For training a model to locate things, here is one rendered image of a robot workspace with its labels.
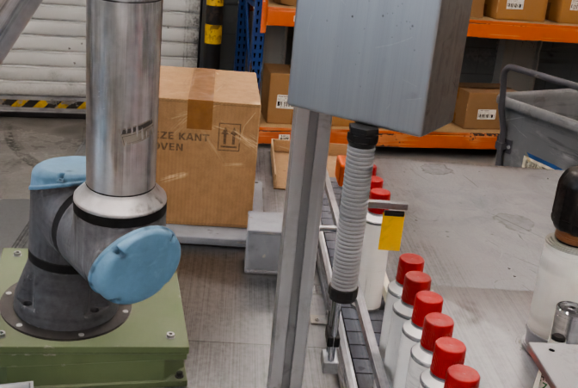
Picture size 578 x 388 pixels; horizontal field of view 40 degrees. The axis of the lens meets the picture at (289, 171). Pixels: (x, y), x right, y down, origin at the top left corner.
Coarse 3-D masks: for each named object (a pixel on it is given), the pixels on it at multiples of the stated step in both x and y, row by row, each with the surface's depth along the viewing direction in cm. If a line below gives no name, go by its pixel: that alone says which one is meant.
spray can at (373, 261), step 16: (384, 192) 125; (368, 208) 126; (368, 224) 125; (368, 240) 126; (368, 256) 126; (384, 256) 127; (368, 272) 127; (384, 272) 129; (368, 288) 128; (352, 304) 131; (368, 304) 129
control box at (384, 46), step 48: (336, 0) 84; (384, 0) 81; (432, 0) 78; (336, 48) 85; (384, 48) 82; (432, 48) 80; (288, 96) 90; (336, 96) 87; (384, 96) 84; (432, 96) 82
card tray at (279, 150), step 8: (272, 144) 217; (280, 144) 222; (288, 144) 222; (336, 144) 223; (344, 144) 224; (272, 152) 213; (280, 152) 222; (288, 152) 223; (336, 152) 224; (344, 152) 224; (272, 160) 210; (280, 160) 216; (328, 160) 220; (272, 168) 207; (280, 168) 210; (328, 168) 213; (280, 176) 203; (280, 184) 198
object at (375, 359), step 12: (336, 204) 152; (336, 216) 147; (360, 288) 120; (360, 300) 116; (360, 312) 113; (360, 324) 112; (372, 336) 107; (372, 348) 104; (372, 360) 101; (372, 372) 101; (384, 372) 99; (384, 384) 96
